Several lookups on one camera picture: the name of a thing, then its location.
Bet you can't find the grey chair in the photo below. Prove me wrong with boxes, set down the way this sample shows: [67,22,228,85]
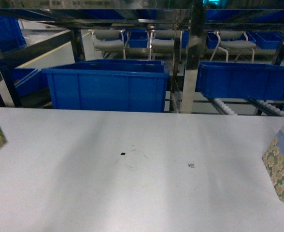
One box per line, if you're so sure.
[92,29,126,59]
[210,30,256,63]

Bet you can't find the blue crate behind table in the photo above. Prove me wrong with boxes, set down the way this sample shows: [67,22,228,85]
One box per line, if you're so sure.
[42,59,170,113]

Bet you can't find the grey chair at right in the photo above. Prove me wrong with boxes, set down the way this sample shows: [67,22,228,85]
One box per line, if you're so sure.
[210,30,256,63]

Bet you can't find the shallow blue bin right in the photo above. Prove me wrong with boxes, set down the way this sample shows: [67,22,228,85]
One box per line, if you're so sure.
[196,61,284,101]

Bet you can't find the grey chair at left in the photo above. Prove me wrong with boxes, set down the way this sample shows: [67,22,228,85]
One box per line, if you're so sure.
[92,29,126,59]

